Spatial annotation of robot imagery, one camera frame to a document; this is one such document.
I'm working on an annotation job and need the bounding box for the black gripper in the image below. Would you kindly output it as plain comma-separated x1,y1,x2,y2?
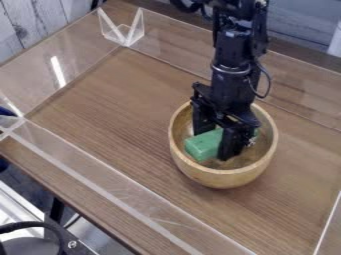
190,82,261,161

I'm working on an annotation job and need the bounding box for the green rectangular block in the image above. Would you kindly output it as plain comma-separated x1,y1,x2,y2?
183,127,261,163

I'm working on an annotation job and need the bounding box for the brown wooden bowl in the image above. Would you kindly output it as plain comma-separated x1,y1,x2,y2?
168,102,279,189

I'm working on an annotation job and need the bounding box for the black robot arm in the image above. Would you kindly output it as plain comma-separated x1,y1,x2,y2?
170,0,269,161

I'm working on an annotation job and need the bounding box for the black table leg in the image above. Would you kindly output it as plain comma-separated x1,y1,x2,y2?
49,198,65,223

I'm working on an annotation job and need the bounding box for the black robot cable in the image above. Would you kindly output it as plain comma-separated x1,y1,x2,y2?
246,63,273,100

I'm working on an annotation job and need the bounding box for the clear acrylic tray wall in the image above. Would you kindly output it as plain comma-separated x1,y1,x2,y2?
0,2,341,255

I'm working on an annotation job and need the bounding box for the black cable loop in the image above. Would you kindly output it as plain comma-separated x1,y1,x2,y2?
0,221,68,255

